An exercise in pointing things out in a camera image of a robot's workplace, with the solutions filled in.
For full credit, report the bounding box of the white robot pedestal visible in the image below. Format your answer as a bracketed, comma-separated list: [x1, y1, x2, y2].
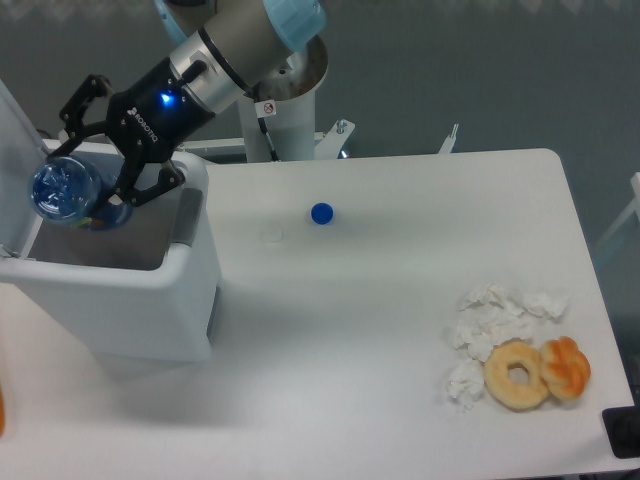
[237, 36, 328, 163]

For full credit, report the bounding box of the white metal base frame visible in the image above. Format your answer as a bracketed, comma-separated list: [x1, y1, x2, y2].
[178, 119, 459, 163]

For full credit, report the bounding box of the white trash can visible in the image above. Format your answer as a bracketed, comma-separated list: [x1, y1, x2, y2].
[1, 90, 221, 362]

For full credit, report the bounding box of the orange object at edge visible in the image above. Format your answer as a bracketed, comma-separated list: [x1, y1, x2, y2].
[0, 387, 6, 437]

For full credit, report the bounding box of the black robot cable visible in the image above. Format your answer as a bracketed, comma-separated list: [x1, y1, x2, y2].
[256, 115, 279, 162]

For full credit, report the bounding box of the white furniture at right edge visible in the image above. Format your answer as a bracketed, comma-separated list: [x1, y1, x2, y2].
[593, 172, 639, 270]

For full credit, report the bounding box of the blue bottle cap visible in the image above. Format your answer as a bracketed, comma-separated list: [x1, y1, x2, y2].
[310, 202, 334, 225]

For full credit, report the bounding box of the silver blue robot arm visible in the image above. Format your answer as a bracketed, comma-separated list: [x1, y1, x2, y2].
[31, 1, 327, 224]

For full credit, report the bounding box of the small crumpled white tissue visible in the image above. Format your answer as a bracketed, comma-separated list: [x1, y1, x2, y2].
[446, 358, 485, 410]

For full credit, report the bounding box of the plain ring donut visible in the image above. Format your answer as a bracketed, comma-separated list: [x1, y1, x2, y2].
[483, 341, 549, 410]

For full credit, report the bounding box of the large crumpled white tissue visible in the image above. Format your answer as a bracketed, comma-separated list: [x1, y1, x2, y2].
[449, 283, 570, 362]

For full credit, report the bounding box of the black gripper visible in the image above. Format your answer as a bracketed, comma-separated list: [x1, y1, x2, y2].
[47, 58, 214, 217]

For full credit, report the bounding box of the orange glazed twisted bun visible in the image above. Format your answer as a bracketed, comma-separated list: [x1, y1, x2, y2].
[539, 336, 591, 401]

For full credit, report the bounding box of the blue plastic bottle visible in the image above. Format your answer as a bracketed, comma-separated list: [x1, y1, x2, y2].
[28, 156, 133, 231]

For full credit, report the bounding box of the black device at edge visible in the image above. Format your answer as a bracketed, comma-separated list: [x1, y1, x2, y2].
[602, 406, 639, 459]

